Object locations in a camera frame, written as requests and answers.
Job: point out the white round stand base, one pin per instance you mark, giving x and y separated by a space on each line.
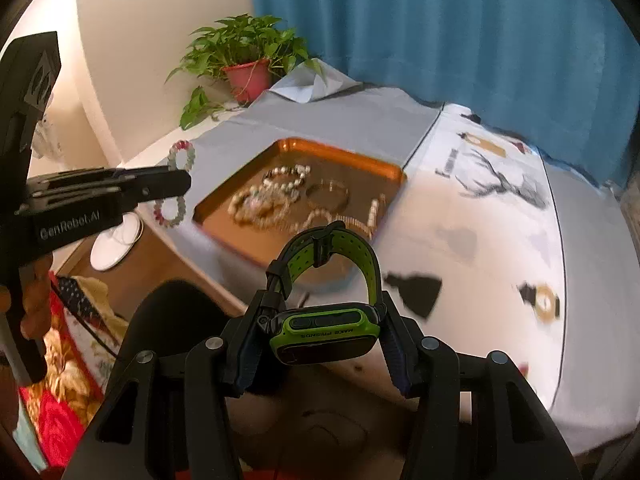
117 245

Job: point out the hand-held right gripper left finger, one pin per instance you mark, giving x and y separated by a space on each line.
250 355

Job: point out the red floral blanket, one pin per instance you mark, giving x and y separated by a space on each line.
65 390

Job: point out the orange metal tray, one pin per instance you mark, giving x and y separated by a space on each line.
360 175

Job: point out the blue curtain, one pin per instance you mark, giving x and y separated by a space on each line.
450 35

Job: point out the gold bangle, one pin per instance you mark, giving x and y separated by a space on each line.
346 195

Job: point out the potted green plant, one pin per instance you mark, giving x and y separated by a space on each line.
245 77

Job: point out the white deer print cloth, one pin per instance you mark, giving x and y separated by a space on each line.
500 240

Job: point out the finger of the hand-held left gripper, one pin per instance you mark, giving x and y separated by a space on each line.
155 187
100 172

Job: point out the person's left hand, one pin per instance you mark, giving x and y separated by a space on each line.
37 300

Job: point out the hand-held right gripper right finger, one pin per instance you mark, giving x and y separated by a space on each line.
396 355

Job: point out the clear crystal bead strand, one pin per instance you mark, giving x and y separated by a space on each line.
372 210

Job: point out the green black smartwatch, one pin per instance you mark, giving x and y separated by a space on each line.
320 332

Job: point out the grey cloth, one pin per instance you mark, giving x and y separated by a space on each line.
350 115

